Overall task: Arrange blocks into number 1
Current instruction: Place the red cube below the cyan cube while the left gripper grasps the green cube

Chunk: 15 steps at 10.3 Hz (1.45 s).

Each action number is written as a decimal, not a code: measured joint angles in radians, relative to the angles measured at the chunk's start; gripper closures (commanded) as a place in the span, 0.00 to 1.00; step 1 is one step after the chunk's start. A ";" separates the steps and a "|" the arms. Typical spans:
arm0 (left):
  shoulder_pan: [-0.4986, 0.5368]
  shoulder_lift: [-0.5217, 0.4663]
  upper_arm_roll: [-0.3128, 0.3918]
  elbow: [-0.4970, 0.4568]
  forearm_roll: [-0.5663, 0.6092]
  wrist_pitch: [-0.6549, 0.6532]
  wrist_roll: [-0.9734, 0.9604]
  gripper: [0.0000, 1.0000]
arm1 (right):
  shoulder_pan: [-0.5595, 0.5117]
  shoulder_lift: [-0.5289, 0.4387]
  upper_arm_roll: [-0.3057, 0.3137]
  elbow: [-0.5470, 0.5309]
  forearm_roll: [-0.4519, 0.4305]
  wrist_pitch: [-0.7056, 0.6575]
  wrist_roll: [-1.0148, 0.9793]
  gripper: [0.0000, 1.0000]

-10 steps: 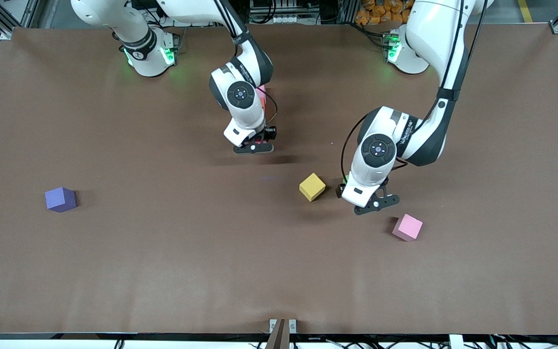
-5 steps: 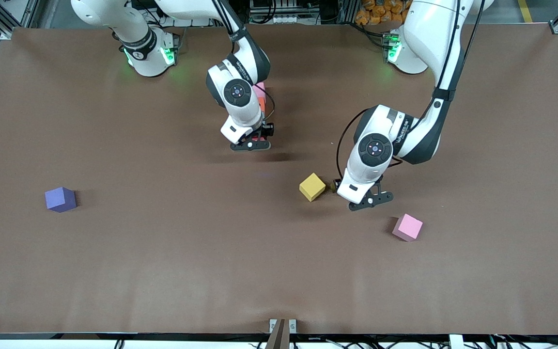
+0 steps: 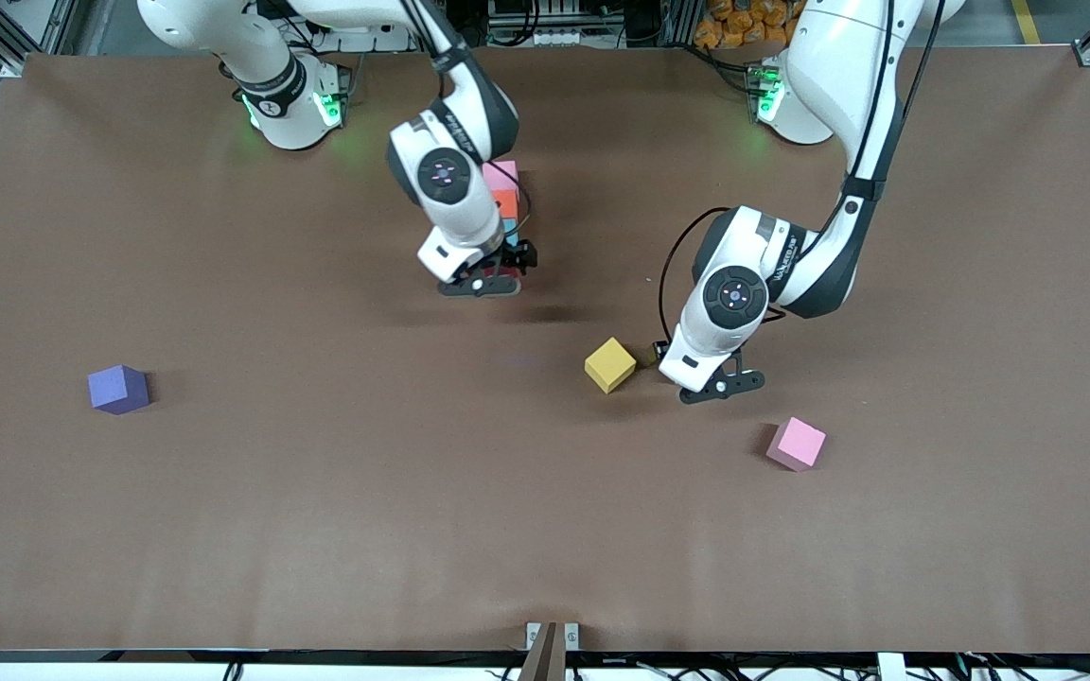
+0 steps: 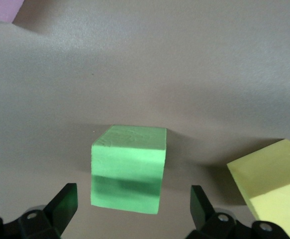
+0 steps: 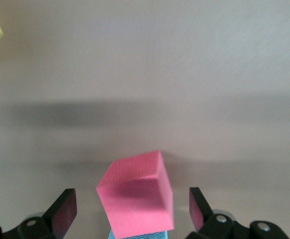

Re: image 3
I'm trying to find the yellow foam block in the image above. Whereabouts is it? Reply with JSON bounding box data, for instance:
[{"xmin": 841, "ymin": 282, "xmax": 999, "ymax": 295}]
[{"xmin": 584, "ymin": 337, "xmax": 638, "ymax": 394}]

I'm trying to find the white power strip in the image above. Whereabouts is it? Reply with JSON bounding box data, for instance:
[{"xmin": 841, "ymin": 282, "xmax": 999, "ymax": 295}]
[
  {"xmin": 528, "ymin": 26, "xmax": 603, "ymax": 46},
  {"xmin": 318, "ymin": 8, "xmax": 409, "ymax": 33}
]

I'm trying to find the brown wooden stick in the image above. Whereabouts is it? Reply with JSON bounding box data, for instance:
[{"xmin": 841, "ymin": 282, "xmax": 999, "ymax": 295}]
[{"xmin": 518, "ymin": 621, "xmax": 567, "ymax": 681}]

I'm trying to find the brown table cover sheet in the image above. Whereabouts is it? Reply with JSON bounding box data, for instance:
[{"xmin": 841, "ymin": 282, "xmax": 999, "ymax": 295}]
[{"xmin": 0, "ymin": 43, "xmax": 1090, "ymax": 655}]

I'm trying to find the orange packets pile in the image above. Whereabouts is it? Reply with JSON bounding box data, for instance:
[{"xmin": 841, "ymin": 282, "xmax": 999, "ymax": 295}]
[{"xmin": 694, "ymin": 0, "xmax": 797, "ymax": 50}]

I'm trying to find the purple foam block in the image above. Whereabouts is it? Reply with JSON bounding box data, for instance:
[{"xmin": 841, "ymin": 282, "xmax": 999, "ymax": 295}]
[{"xmin": 87, "ymin": 364, "xmax": 150, "ymax": 416}]

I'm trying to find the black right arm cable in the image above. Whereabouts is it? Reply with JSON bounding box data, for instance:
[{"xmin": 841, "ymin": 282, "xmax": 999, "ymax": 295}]
[{"xmin": 505, "ymin": 170, "xmax": 533, "ymax": 245}]

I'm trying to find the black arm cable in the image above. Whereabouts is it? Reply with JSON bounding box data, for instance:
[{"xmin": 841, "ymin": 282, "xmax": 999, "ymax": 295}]
[
  {"xmin": 505, "ymin": 170, "xmax": 533, "ymax": 245},
  {"xmin": 657, "ymin": 206, "xmax": 733, "ymax": 349}
]

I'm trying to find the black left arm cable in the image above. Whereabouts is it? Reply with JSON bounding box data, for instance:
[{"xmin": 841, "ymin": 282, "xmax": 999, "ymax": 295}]
[{"xmin": 657, "ymin": 206, "xmax": 733, "ymax": 349}]

